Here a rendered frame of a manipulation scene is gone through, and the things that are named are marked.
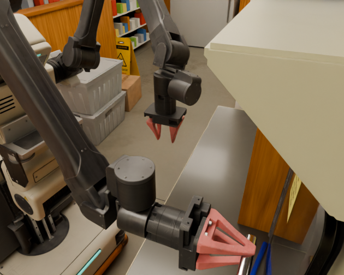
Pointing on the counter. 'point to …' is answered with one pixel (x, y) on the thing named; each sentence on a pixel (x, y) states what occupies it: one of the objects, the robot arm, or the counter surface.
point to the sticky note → (294, 193)
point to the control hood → (298, 88)
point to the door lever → (244, 265)
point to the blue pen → (259, 258)
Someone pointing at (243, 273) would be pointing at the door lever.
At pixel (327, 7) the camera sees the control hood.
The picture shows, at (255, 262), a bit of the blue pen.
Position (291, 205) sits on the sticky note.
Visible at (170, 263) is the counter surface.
